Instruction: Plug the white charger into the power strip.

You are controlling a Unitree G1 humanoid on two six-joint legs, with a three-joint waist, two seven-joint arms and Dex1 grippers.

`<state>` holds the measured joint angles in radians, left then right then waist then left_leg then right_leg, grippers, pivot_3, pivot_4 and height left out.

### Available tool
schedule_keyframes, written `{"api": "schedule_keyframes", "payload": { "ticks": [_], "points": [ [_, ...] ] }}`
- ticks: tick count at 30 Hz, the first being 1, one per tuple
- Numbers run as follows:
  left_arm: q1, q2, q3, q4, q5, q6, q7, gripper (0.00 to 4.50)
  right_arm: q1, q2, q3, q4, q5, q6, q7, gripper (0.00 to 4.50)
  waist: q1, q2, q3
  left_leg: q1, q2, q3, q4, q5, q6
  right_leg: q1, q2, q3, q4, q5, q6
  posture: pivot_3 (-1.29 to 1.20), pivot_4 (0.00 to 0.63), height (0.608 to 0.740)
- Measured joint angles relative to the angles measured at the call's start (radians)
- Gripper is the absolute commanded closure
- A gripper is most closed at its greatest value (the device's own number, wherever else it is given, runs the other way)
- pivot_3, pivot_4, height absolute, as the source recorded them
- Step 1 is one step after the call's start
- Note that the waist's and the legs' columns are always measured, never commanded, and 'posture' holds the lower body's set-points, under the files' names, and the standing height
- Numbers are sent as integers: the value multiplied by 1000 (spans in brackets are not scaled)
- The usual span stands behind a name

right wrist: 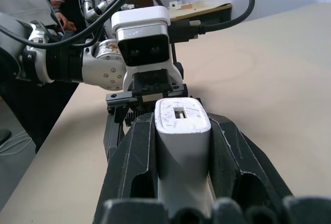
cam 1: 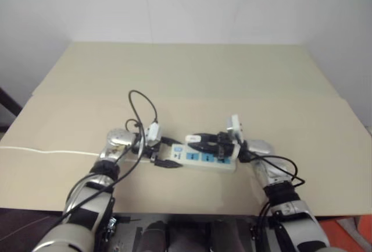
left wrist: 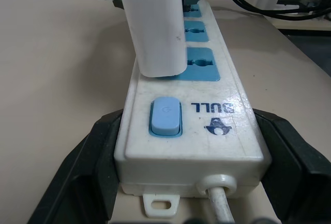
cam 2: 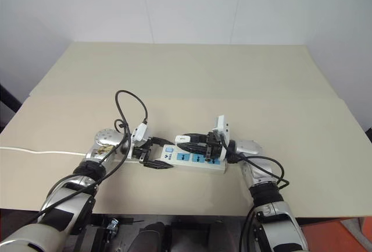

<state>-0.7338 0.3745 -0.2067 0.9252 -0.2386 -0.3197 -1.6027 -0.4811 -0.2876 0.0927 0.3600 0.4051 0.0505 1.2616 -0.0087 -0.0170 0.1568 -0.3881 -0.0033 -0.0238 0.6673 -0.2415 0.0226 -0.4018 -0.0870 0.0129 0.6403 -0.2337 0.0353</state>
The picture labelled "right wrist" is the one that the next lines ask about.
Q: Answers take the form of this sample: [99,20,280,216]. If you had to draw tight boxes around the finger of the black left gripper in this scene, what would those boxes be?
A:
[102,106,125,163]

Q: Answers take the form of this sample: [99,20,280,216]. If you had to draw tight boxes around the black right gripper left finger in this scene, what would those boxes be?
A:
[96,112,159,216]

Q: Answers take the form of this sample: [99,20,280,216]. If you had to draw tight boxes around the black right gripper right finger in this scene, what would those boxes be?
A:
[207,112,296,201]

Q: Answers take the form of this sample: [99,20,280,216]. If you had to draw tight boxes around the white charger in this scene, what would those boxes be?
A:
[154,97,217,217]

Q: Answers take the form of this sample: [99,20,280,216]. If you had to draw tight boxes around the bare person hand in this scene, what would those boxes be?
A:
[55,11,78,32]

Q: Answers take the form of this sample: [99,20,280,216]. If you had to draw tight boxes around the small white blocks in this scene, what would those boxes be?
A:
[168,0,187,10]

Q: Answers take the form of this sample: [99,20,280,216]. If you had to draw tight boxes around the wooden board table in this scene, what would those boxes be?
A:
[167,1,233,22]

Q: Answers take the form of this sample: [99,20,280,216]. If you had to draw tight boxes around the silver background robot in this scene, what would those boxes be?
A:
[79,0,115,25]

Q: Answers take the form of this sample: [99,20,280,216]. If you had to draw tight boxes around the black floor object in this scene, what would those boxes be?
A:
[0,128,12,146]

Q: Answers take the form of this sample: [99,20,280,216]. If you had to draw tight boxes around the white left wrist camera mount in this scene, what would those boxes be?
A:
[111,5,186,94]

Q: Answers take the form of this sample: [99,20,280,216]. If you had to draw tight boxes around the white floor cable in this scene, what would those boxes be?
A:
[0,130,35,157]

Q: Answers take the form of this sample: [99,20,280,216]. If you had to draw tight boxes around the black camera cable with plug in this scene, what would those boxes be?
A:
[169,0,256,44]

